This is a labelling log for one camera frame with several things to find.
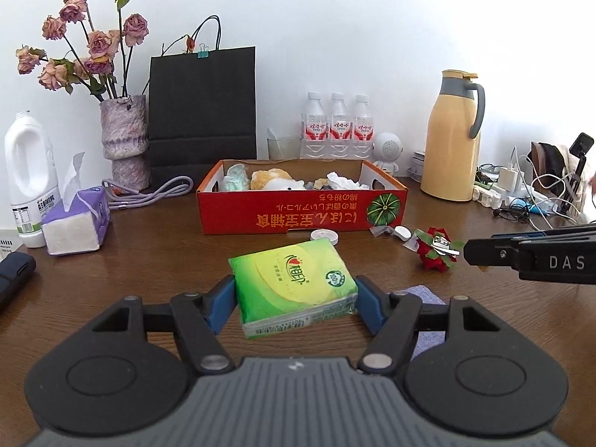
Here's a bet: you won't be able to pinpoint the white power strip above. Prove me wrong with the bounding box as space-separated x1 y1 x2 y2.
472 181 509 208

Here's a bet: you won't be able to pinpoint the dried pink roses bouquet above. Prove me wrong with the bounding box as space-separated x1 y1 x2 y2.
16 0 150 104

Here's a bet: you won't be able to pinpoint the red flower hair clip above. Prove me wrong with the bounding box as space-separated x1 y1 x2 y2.
415 226 465 272

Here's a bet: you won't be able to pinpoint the purple cord strap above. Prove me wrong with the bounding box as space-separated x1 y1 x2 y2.
101 175 194 210

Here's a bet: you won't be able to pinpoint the dark blue case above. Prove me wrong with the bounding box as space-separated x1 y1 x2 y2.
0 251 37 313

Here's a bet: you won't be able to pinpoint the white charger block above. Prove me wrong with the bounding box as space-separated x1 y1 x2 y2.
499 164 525 192

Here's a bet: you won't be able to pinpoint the white robot speaker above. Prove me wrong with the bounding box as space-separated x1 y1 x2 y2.
372 131 405 173

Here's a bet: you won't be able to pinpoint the clear glass cup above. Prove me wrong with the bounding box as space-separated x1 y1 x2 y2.
267 128 304 160

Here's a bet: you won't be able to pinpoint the green tissue pack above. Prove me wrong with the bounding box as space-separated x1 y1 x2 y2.
228 241 359 341

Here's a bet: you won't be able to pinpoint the black paper bag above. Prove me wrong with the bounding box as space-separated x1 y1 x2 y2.
148 15 258 180

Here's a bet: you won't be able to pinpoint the orange and white plush toy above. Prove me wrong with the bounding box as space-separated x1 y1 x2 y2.
251 169 307 192

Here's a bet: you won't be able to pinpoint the red cardboard box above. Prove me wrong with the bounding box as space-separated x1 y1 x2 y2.
196 159 409 236

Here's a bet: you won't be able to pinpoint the red label water bottle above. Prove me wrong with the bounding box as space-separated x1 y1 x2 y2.
300 92 329 159
328 92 353 159
352 94 376 159

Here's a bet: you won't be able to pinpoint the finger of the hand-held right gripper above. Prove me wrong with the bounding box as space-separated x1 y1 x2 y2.
492 223 596 243
463 239 522 269

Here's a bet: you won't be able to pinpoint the purple textured vase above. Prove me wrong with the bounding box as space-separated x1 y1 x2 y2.
99 94 152 192

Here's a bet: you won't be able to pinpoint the black earphone cable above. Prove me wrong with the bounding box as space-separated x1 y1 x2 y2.
491 198 532 225

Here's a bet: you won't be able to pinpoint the pale green crumpled wrapper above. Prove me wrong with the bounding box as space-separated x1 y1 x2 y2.
222 164 253 192

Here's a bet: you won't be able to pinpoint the purple tissue box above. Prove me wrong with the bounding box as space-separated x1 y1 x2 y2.
41 151 112 257

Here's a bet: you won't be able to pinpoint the white charging cables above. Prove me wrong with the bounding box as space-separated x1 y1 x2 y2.
511 146 588 232

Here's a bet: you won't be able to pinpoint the white tissue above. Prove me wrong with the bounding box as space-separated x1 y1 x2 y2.
326 172 362 192

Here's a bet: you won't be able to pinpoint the white plastic milk jug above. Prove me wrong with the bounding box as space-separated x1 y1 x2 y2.
4 111 61 248

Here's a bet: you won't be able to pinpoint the black phone holder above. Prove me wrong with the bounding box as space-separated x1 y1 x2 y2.
569 133 596 196

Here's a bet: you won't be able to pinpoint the blue cloth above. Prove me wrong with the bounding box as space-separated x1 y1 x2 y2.
399 284 448 355

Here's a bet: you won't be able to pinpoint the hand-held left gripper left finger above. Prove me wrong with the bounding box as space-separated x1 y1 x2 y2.
91 275 238 374

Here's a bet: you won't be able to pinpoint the yellow thermos jug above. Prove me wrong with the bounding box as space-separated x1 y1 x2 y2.
420 70 486 202

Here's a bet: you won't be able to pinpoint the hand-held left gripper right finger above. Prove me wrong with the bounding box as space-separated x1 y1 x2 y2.
355 275 503 374

